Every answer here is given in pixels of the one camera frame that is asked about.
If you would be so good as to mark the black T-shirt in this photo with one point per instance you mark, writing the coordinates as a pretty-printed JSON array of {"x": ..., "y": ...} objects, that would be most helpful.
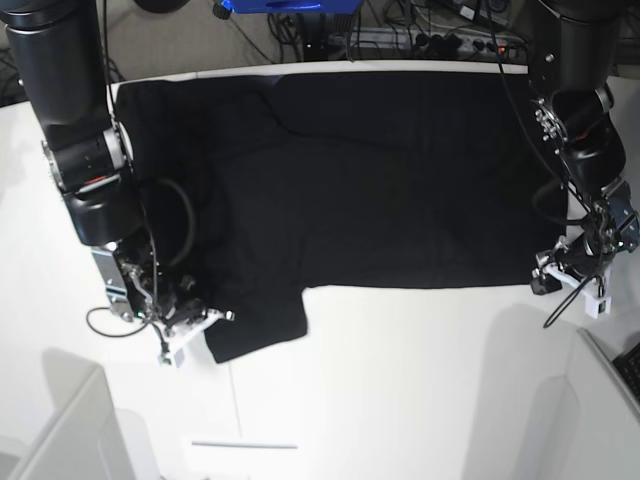
[{"x": 373, "y": 179}]

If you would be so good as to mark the white bin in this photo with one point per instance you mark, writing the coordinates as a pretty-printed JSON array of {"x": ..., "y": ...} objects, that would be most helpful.
[
  {"x": 584, "y": 424},
  {"x": 58, "y": 421}
]

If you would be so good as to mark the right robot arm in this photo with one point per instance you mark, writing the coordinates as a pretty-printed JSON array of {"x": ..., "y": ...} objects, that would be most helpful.
[{"x": 61, "y": 53}]

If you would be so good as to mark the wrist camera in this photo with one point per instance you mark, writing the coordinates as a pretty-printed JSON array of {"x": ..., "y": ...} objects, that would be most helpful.
[
  {"x": 597, "y": 306},
  {"x": 171, "y": 358}
]

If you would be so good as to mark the blue box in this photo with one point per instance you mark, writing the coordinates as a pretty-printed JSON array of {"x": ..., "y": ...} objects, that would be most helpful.
[{"x": 292, "y": 6}]

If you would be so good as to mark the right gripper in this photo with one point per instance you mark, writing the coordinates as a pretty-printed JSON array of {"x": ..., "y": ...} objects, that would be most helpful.
[{"x": 181, "y": 312}]

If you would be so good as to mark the black keyboard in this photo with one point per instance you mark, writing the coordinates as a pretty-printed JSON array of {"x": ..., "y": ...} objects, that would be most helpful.
[{"x": 628, "y": 366}]

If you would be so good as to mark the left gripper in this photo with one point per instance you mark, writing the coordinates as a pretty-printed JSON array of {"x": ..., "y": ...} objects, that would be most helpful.
[{"x": 572, "y": 263}]

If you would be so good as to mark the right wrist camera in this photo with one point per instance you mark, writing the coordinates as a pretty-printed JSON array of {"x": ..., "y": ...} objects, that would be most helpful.
[{"x": 171, "y": 358}]

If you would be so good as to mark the white bin left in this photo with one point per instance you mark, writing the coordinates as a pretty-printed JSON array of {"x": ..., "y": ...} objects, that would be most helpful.
[{"x": 58, "y": 421}]

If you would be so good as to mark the white bin right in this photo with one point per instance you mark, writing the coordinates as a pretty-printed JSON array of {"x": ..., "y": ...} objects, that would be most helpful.
[{"x": 584, "y": 424}]

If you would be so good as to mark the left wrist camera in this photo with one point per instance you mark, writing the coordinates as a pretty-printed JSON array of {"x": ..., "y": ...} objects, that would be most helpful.
[{"x": 597, "y": 306}]

